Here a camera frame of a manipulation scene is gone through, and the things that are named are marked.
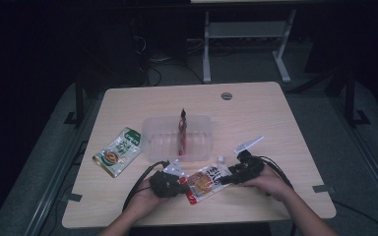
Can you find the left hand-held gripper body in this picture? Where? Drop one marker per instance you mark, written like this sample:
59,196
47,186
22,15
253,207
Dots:
165,183

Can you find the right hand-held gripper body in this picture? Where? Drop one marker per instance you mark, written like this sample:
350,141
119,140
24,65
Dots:
247,167

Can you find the white and red snack packet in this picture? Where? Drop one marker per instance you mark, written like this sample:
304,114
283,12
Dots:
206,183

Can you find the clear plastic container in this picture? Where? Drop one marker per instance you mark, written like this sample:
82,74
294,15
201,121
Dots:
164,141

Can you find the person's left hand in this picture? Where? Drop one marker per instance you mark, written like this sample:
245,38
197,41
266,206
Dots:
144,201

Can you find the person's right hand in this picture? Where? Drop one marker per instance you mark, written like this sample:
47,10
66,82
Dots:
270,183

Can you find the small white scrap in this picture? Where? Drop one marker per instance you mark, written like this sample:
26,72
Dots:
220,159

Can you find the person's dark clothing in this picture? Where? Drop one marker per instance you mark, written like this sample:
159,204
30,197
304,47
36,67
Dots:
198,230

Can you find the green snack packet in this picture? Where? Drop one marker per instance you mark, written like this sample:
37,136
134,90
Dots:
119,149

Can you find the grey table grommet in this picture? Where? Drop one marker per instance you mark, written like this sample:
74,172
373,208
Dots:
226,96

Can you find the grey tape piece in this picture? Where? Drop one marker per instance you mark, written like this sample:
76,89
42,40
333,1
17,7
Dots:
71,197
323,188

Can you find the black metal stand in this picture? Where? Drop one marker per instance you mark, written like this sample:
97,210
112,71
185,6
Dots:
351,98
78,101

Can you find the aluminium floor rail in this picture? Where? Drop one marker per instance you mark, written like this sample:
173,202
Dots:
367,154
55,170

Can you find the white metal desk frame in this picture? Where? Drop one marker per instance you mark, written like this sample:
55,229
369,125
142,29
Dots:
242,29

